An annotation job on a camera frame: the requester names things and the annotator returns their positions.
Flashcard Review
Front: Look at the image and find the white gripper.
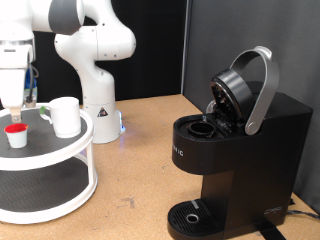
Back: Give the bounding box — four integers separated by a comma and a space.
0, 67, 27, 124

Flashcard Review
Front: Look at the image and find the white coffee pod red lid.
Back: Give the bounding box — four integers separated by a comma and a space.
3, 123, 30, 149

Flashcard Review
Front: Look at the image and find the white mug green handle tag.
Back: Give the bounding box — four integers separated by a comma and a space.
38, 96, 82, 139

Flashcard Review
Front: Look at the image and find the black Keurig coffee machine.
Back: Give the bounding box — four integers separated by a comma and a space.
167, 45, 314, 240

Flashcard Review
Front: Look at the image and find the white two-tier turntable rack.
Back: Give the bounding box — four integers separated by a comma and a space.
0, 102, 99, 225

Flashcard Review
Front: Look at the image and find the clear water reservoir black lid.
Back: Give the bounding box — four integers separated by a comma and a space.
245, 80, 276, 98

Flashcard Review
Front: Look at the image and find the black tape strip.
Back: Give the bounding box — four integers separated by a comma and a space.
256, 224, 284, 240

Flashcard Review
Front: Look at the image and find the grey partition panel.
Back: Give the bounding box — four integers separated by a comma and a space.
181, 0, 320, 214

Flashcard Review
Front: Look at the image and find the blue cable clip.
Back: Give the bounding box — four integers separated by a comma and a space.
24, 68, 38, 91

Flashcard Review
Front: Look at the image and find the braided machine power cord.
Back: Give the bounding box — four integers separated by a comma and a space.
287, 209, 320, 221

